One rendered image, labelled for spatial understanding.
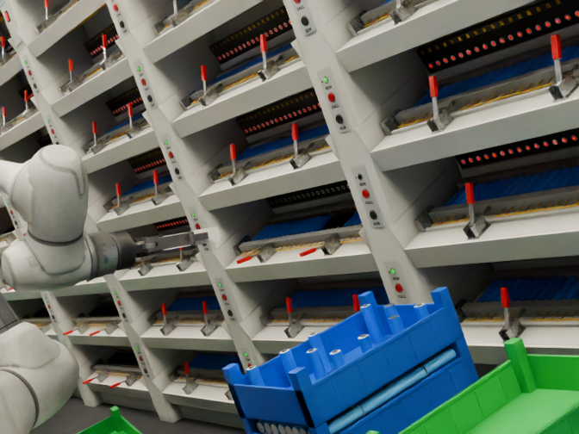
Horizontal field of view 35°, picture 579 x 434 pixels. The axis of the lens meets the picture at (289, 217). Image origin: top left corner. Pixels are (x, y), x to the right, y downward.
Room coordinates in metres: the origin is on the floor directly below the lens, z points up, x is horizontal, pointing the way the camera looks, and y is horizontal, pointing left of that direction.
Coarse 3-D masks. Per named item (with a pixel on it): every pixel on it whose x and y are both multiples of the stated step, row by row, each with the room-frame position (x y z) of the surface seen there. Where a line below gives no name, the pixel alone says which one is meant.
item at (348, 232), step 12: (336, 228) 1.97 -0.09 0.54; (348, 228) 1.92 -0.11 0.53; (360, 228) 1.87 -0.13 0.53; (264, 240) 2.21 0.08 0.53; (276, 240) 2.15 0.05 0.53; (288, 240) 2.11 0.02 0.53; (300, 240) 2.07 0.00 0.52; (312, 240) 2.03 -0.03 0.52; (348, 240) 1.90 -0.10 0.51; (360, 240) 1.86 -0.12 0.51
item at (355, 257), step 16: (272, 208) 2.36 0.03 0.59; (288, 208) 2.30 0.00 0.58; (256, 224) 2.36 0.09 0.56; (240, 240) 2.32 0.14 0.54; (224, 256) 2.30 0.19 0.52; (240, 256) 2.31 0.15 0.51; (272, 256) 2.15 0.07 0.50; (288, 256) 2.08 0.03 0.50; (304, 256) 2.01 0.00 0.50; (320, 256) 1.95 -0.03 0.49; (336, 256) 1.89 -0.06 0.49; (352, 256) 1.84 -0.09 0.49; (368, 256) 1.80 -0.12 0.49; (240, 272) 2.24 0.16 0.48; (256, 272) 2.18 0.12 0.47; (272, 272) 2.13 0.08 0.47; (288, 272) 2.07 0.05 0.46; (304, 272) 2.02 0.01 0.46; (320, 272) 1.97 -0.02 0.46; (336, 272) 1.92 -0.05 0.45; (352, 272) 1.88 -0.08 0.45
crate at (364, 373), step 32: (352, 320) 1.50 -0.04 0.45; (384, 320) 1.50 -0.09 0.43; (416, 320) 1.43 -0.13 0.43; (448, 320) 1.35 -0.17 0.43; (352, 352) 1.47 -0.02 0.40; (384, 352) 1.28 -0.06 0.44; (416, 352) 1.31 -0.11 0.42; (288, 384) 1.41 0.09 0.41; (320, 384) 1.21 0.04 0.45; (352, 384) 1.24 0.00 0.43; (384, 384) 1.27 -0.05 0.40; (256, 416) 1.32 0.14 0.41; (288, 416) 1.24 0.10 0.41; (320, 416) 1.20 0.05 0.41
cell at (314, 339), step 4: (312, 332) 1.42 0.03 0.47; (316, 332) 1.42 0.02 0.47; (308, 336) 1.42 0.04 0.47; (312, 336) 1.41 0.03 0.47; (316, 336) 1.41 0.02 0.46; (312, 340) 1.41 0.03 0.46; (316, 340) 1.41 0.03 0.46; (320, 340) 1.42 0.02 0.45; (312, 344) 1.41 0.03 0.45; (316, 344) 1.41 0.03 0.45; (320, 344) 1.41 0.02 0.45; (320, 348) 1.41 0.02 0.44; (320, 352) 1.41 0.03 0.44; (324, 352) 1.42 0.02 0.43; (324, 356) 1.41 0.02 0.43; (324, 360) 1.41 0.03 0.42; (324, 364) 1.41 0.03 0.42; (328, 364) 1.41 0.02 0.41; (328, 368) 1.41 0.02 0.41
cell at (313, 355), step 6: (312, 348) 1.33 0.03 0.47; (306, 354) 1.33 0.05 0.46; (312, 354) 1.32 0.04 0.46; (318, 354) 1.32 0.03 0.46; (312, 360) 1.32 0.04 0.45; (318, 360) 1.32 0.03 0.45; (312, 366) 1.32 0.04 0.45; (318, 366) 1.32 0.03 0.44; (318, 372) 1.32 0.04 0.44; (324, 372) 1.32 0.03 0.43; (318, 378) 1.32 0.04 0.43
